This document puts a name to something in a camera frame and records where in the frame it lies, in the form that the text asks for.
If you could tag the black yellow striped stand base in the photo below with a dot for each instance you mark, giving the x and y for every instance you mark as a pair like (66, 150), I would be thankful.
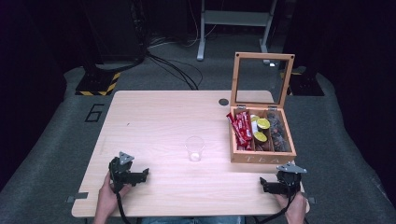
(98, 87)

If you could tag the grey tape piece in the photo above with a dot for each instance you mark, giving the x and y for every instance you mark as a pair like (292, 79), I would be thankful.
(77, 197)
(311, 200)

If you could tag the yellow-lid capsule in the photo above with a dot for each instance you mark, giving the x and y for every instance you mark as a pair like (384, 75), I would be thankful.
(254, 118)
(260, 136)
(263, 123)

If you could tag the person's left hand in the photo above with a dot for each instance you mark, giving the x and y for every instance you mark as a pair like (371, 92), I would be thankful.
(107, 199)

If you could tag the wooden box with glass lid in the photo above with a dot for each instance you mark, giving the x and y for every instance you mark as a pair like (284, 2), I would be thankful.
(263, 157)

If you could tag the person's blue jeans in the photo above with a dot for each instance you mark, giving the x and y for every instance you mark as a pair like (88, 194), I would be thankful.
(190, 220)

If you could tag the black stand column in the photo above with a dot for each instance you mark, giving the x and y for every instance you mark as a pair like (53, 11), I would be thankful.
(90, 37)

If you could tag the clear plastic cup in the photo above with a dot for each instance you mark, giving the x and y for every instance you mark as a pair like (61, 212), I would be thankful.
(195, 149)

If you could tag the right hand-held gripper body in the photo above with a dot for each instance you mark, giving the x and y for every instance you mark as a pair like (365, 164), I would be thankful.
(289, 182)

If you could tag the bundle of red stick packets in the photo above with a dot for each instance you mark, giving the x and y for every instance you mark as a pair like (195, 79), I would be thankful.
(243, 129)

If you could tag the person's right hand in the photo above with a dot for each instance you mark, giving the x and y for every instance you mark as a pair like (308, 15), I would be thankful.
(295, 207)

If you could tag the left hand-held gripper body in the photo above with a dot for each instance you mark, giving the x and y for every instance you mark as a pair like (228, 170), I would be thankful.
(122, 174)

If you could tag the pile of dark wrapped packets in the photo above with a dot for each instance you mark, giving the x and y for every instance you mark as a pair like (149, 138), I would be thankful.
(278, 132)

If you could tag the dark round table grommet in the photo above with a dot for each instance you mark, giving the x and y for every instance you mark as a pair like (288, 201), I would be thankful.
(223, 101)

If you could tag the white metal frame stand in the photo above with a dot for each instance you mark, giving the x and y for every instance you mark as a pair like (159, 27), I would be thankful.
(233, 18)

